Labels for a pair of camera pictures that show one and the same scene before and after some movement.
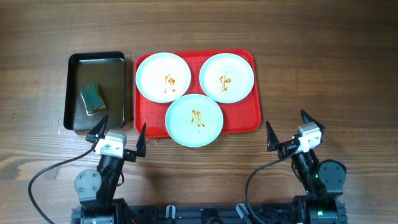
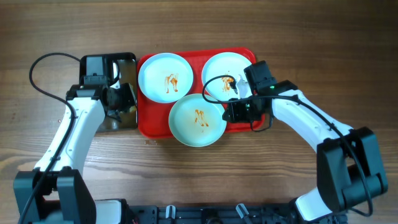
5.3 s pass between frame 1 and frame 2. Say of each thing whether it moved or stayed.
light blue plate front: stayed
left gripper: moved
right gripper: moved
